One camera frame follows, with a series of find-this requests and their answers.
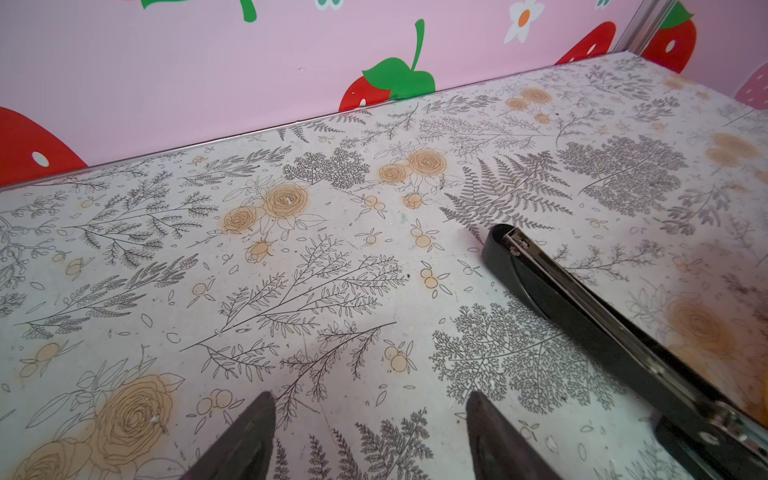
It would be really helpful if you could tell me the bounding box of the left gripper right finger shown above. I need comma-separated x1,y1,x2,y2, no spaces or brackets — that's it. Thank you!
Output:
466,391,561,480

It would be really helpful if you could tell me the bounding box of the long black stapler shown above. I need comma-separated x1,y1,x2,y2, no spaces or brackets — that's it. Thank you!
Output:
482,224,767,479

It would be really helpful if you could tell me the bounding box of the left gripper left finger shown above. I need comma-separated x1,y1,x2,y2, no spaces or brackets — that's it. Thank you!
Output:
181,391,276,480

